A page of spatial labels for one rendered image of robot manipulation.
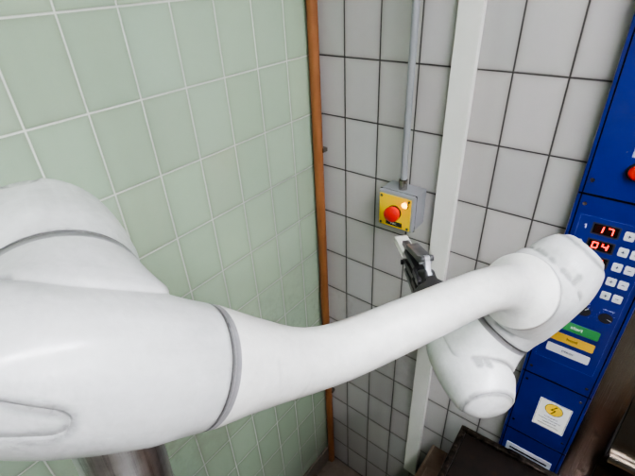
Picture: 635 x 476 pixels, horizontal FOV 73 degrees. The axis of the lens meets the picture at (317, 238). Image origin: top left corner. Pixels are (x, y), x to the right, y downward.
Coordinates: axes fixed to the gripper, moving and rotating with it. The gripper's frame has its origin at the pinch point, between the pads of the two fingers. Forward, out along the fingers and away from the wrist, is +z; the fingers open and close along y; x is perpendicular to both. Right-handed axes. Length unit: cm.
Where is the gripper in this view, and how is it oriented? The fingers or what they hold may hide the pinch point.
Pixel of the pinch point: (404, 246)
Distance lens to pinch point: 96.6
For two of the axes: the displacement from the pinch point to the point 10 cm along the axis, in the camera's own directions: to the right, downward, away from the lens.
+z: -1.2, -5.3, 8.4
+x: 9.9, -1.0, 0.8
